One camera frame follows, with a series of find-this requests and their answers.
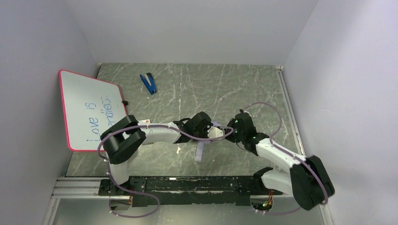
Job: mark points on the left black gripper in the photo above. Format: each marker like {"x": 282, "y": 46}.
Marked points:
{"x": 204, "y": 123}

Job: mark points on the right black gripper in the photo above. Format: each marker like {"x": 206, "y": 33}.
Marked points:
{"x": 238, "y": 126}

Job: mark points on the lavender folding umbrella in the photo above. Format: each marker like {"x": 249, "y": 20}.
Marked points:
{"x": 201, "y": 144}

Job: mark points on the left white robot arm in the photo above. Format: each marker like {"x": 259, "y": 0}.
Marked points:
{"x": 124, "y": 138}

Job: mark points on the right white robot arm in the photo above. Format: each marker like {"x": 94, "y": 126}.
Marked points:
{"x": 304, "y": 178}

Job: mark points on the small beige box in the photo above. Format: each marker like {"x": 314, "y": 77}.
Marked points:
{"x": 145, "y": 122}

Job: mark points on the blue stapler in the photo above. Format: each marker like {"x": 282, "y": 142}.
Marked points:
{"x": 149, "y": 83}

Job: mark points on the pink framed whiteboard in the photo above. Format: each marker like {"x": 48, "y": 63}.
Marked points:
{"x": 90, "y": 107}

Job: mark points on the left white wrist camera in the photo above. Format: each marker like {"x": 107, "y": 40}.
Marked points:
{"x": 215, "y": 133}

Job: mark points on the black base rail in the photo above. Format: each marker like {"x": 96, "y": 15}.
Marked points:
{"x": 145, "y": 191}

